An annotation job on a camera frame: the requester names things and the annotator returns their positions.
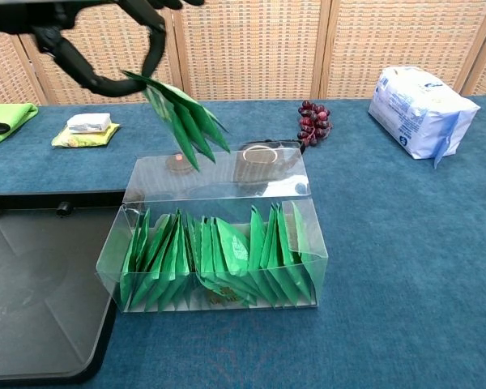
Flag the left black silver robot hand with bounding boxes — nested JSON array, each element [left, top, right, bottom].
[[0, 0, 206, 98]]

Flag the green tea packets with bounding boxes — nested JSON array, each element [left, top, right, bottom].
[[119, 201, 319, 311], [121, 70, 232, 172]]

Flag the clear box of green packets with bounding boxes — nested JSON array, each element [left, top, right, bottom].
[[95, 141, 330, 314]]

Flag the black plastic tray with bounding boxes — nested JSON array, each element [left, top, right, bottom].
[[0, 190, 125, 385]]

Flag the green cloth with black trim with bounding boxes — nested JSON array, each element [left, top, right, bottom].
[[0, 102, 40, 148]]

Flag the small white tissue packet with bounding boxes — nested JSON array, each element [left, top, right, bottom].
[[66, 113, 112, 135]]

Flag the yellow wet wipes packet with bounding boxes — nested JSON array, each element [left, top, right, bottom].
[[51, 122, 121, 148]]

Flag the bamboo folding screen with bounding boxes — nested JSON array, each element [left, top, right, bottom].
[[0, 0, 486, 106]]

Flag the black cast iron teapot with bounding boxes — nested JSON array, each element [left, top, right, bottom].
[[231, 139, 308, 195]]

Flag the dark red grape bunch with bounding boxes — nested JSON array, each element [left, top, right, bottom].
[[296, 100, 334, 148]]

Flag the white blue tissue pack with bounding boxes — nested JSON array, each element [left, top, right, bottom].
[[368, 66, 482, 169]]

